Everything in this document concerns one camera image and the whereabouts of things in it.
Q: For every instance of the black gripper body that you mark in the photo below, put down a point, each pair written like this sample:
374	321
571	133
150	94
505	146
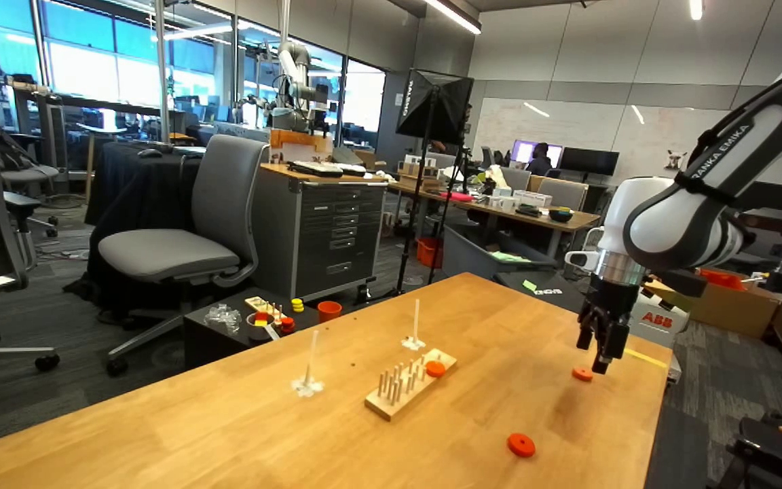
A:
610	302

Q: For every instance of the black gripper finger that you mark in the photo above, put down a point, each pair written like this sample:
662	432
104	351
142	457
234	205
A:
613	340
584	330

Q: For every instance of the orange disc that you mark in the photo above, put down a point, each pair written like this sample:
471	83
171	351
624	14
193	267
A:
523	443
581	375
436	368

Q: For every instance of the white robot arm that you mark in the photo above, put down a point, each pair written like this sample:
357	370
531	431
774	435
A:
657	223

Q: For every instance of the black computer monitor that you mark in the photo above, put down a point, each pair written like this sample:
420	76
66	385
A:
587	162

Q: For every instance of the wooden peg board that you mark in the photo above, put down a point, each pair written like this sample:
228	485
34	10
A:
400	386

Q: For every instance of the grey metal cabinet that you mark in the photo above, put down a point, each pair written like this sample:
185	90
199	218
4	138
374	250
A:
317	234

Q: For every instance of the grey office chair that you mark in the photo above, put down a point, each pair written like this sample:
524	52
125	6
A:
216	250

